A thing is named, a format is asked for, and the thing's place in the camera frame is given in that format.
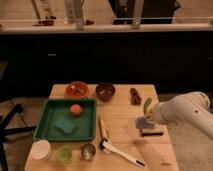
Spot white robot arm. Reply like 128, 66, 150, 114
148, 91, 213, 140

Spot white black dish brush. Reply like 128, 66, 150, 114
99, 139, 145, 168

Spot blue-grey towel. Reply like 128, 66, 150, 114
135, 117, 154, 129

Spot green plastic tray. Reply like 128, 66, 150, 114
33, 99, 96, 142

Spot teal sponge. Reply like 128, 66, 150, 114
55, 117, 76, 134

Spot green chili pepper toy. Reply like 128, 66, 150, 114
143, 97, 152, 115

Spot white cup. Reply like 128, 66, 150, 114
30, 140, 52, 160

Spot orange round fruit toy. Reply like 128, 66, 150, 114
70, 104, 82, 117

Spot small metal cup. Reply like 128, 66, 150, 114
81, 143, 96, 161

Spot black office chair base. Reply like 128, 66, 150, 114
0, 103, 37, 171

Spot dark purple bowl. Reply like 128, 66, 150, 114
95, 83, 115, 102

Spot orange bowl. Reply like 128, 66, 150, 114
64, 81, 89, 99

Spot green cup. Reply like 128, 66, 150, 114
56, 145, 72, 164

